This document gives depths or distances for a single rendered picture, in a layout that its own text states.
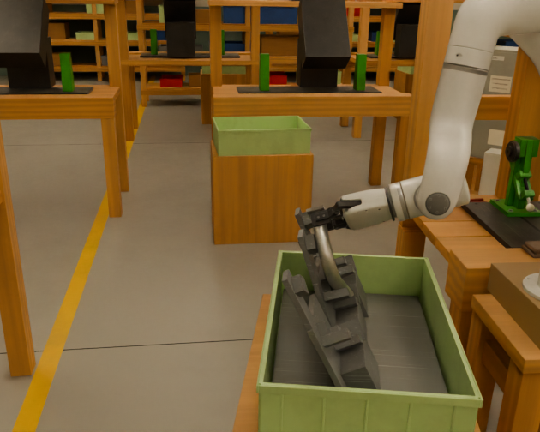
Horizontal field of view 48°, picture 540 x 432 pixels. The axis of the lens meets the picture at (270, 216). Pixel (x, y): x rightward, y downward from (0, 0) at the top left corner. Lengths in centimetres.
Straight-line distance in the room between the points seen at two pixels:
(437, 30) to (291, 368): 134
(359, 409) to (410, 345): 38
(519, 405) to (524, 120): 117
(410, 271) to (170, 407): 133
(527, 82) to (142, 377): 200
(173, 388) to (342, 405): 165
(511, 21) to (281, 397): 85
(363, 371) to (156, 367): 174
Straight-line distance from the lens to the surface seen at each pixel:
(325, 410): 120
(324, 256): 131
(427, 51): 225
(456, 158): 122
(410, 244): 244
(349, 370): 129
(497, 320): 170
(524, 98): 242
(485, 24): 128
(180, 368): 289
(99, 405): 273
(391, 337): 155
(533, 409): 167
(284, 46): 888
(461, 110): 127
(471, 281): 187
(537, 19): 132
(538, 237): 216
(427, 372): 144
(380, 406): 119
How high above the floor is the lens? 166
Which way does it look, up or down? 21 degrees down
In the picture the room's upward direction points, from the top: 1 degrees clockwise
